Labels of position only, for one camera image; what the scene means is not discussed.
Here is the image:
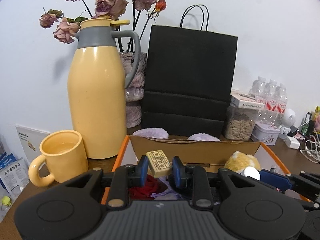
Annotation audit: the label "purple knitted cloth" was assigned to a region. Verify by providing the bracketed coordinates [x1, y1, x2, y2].
[150, 176, 182, 200]

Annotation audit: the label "yellow white plush toy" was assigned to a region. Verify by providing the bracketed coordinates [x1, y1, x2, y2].
[224, 151, 261, 180]

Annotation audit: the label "beige engraved block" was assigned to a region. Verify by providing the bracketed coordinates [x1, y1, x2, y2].
[146, 150, 172, 178]

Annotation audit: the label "red fabric rose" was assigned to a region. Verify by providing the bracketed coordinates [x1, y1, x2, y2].
[128, 175, 168, 200]

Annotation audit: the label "orange cardboard pumpkin box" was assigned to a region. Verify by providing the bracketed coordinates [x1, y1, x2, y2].
[100, 134, 311, 205]

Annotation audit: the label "white charger adapter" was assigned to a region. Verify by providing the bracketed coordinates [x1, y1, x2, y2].
[284, 136, 300, 150]

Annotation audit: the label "silver tin box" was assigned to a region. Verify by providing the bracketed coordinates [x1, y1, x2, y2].
[251, 122, 280, 146]

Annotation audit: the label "white robot figurine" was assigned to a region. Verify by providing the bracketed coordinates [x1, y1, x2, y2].
[279, 108, 296, 140]

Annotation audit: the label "yellow ceramic mug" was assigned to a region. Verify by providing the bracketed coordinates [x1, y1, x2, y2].
[28, 130, 88, 187]

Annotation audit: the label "clear jar of seeds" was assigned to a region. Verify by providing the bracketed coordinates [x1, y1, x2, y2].
[224, 105, 258, 141]

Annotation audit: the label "yellow thermos jug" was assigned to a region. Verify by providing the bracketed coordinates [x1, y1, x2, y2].
[67, 18, 140, 159]

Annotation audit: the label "middle water bottle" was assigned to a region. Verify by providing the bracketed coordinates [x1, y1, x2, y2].
[259, 80, 277, 124]

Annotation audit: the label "water bottle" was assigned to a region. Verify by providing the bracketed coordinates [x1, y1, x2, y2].
[259, 80, 277, 124]
[273, 83, 287, 127]
[248, 76, 266, 99]

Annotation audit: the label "right water bottle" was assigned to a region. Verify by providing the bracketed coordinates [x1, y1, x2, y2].
[273, 83, 287, 127]

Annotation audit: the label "pink glass vase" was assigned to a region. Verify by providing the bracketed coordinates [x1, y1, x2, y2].
[125, 53, 147, 128]

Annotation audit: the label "white red flat box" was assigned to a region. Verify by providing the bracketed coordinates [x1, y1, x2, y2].
[231, 90, 264, 111]

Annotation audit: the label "left water bottle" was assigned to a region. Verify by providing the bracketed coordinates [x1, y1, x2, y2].
[248, 76, 266, 99]

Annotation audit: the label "black paper shopping bag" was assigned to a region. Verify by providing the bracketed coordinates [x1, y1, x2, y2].
[141, 4, 239, 139]

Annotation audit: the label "blue white pamphlets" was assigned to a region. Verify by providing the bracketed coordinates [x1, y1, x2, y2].
[1, 153, 29, 200]

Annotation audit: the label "dried rose bouquet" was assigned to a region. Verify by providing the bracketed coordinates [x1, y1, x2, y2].
[39, 0, 167, 44]

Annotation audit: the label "white cable bundle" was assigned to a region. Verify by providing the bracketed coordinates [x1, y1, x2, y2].
[299, 132, 320, 164]

